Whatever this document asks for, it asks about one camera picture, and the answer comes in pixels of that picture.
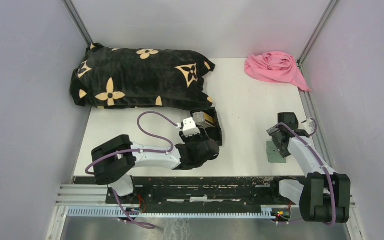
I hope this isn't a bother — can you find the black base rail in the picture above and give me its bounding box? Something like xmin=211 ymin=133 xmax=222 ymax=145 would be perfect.
xmin=120 ymin=176 xmax=290 ymax=214

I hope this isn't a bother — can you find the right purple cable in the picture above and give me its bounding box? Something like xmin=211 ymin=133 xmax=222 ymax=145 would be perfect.
xmin=276 ymin=118 xmax=339 ymax=227

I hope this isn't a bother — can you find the black card box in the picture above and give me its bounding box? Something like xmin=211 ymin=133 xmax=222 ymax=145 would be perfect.
xmin=190 ymin=107 xmax=223 ymax=147

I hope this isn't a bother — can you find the stack of cards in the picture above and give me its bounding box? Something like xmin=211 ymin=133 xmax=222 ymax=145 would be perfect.
xmin=192 ymin=111 xmax=217 ymax=128

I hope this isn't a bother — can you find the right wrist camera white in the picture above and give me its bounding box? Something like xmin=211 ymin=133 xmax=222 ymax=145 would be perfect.
xmin=299 ymin=118 xmax=317 ymax=136

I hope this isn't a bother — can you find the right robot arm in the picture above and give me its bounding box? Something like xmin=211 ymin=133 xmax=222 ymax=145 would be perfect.
xmin=267 ymin=112 xmax=351 ymax=226

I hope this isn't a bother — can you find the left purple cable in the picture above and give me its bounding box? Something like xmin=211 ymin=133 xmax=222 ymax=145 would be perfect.
xmin=84 ymin=111 xmax=181 ymax=230

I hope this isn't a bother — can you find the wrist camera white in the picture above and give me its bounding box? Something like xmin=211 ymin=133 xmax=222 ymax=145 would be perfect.
xmin=177 ymin=117 xmax=201 ymax=137
xmin=299 ymin=118 xmax=317 ymax=136

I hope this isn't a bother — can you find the green card holder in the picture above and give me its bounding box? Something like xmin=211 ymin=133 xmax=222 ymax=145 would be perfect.
xmin=266 ymin=141 xmax=287 ymax=164

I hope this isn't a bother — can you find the black floral pillow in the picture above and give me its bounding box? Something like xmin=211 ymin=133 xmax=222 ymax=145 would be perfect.
xmin=69 ymin=42 xmax=216 ymax=111

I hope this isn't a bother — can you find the purple cable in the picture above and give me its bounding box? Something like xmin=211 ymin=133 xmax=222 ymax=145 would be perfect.
xmin=84 ymin=111 xmax=181 ymax=230
xmin=276 ymin=118 xmax=339 ymax=227

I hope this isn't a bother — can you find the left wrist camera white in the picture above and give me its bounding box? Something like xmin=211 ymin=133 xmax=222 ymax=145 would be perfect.
xmin=177 ymin=117 xmax=201 ymax=137

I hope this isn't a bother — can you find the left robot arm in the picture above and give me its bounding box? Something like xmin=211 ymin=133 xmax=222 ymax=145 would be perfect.
xmin=85 ymin=128 xmax=220 ymax=204

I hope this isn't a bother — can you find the pink cloth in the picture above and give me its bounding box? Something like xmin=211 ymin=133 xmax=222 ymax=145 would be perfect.
xmin=244 ymin=51 xmax=311 ymax=92

